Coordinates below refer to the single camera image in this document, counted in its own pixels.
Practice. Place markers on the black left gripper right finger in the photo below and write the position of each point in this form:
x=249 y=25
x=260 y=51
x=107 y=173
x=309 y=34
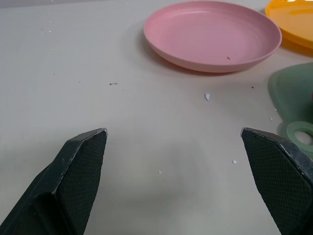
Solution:
x=281 y=181

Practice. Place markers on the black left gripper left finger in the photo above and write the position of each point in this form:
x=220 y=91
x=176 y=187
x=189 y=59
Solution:
x=61 y=191

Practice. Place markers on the orange round plate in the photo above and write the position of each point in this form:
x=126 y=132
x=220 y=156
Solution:
x=293 y=22

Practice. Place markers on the pink round plate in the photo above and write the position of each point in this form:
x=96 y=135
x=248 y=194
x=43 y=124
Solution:
x=210 y=36

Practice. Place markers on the green plastic cup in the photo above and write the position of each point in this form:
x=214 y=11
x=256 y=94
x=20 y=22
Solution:
x=293 y=98

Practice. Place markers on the small white crumb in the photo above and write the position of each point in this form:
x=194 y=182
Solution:
x=207 y=96

